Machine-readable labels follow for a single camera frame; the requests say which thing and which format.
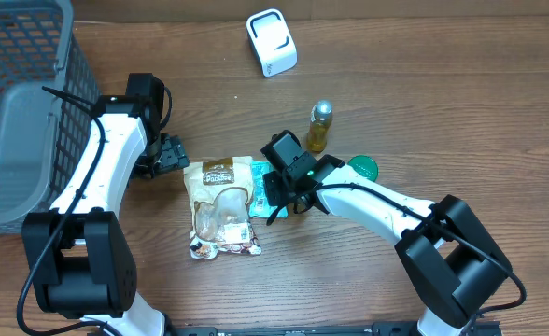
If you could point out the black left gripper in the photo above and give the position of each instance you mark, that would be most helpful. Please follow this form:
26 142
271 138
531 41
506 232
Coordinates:
175 156

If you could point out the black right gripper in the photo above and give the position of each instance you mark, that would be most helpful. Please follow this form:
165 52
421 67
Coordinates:
273 189

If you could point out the teal tissue pack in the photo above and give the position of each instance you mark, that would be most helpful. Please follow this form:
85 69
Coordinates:
260 206

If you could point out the brown snack packet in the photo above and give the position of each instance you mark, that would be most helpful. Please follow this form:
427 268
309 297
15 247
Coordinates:
220 193

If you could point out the clear yellow liquid bottle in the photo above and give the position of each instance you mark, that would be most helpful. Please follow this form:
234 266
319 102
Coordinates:
320 123

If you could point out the green lid white jar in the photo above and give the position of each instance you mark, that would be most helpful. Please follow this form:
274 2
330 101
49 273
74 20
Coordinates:
365 166

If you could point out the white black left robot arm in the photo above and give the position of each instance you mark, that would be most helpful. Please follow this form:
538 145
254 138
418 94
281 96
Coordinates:
80 265

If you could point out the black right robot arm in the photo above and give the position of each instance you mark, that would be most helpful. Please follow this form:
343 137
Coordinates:
452 261

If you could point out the white barcode scanner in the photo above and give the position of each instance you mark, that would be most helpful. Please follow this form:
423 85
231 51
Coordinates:
271 40

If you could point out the grey plastic mesh basket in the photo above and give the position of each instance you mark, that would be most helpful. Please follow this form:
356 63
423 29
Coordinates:
41 137

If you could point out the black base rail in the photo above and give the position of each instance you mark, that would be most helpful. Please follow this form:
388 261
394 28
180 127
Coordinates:
375 329

